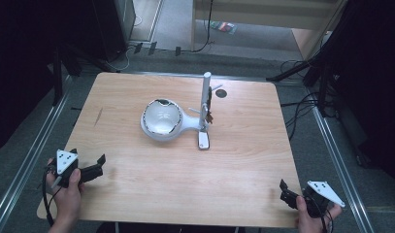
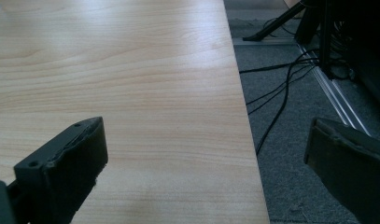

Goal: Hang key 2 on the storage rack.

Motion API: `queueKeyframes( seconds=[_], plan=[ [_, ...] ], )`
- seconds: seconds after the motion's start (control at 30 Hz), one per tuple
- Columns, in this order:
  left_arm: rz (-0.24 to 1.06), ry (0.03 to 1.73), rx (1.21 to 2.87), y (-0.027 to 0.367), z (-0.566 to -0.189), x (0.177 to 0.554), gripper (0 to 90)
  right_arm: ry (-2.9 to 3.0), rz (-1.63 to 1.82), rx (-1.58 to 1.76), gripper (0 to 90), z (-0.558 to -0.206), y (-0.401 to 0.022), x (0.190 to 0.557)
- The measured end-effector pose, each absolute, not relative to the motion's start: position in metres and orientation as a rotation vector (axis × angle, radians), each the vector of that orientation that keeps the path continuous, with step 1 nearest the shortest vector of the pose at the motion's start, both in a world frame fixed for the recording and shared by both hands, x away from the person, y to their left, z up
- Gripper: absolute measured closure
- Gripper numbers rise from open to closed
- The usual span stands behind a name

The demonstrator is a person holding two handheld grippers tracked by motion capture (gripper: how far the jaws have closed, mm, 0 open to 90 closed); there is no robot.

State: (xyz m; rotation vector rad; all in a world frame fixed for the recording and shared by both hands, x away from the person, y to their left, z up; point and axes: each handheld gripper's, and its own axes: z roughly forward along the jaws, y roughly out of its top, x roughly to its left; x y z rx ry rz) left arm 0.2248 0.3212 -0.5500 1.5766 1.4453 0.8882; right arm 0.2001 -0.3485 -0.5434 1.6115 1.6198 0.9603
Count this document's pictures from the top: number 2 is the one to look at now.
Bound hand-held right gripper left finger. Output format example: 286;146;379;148
13;116;109;224

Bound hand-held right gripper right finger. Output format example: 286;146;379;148
303;117;380;224

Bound dark equipment stand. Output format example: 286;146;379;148
294;0;380;110

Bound black stand leg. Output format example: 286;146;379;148
241;0;307;43

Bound aluminium floor rail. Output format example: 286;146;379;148
232;37;373;137

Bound black cable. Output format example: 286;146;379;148
246;64;317;106
255;49;317;156
239;60;320;75

